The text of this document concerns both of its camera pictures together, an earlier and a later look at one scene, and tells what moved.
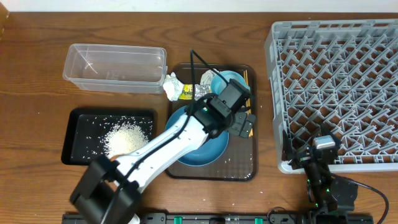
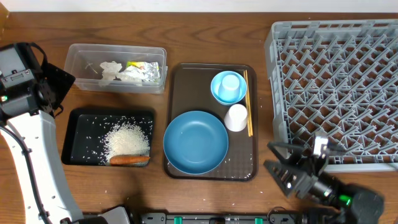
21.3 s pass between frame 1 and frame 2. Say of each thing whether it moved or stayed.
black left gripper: moved
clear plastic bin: stayed
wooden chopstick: stayed
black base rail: stayed
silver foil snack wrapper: moved
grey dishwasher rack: stayed
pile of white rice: stayed
